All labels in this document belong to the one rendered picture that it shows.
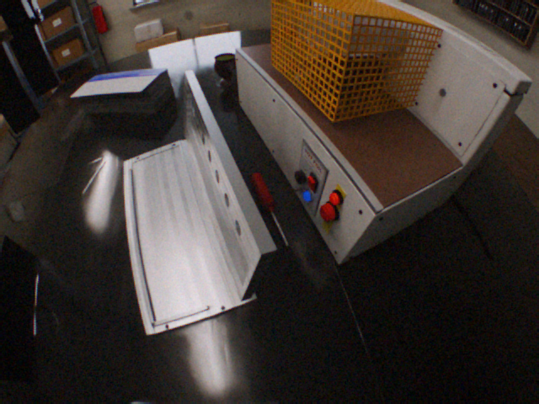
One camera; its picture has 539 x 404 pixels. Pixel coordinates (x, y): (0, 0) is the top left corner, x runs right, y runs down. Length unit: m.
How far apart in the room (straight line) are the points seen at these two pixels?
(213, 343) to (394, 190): 0.37
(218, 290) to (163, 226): 0.18
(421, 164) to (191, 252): 0.42
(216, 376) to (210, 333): 0.08
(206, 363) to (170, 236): 0.25
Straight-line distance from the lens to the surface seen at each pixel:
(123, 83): 0.91
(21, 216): 0.93
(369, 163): 0.35
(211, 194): 0.42
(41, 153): 1.12
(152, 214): 0.53
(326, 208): 0.37
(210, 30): 3.49
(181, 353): 0.45
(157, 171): 0.61
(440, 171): 0.41
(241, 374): 0.43
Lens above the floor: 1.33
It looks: 56 degrees down
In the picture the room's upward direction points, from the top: straight up
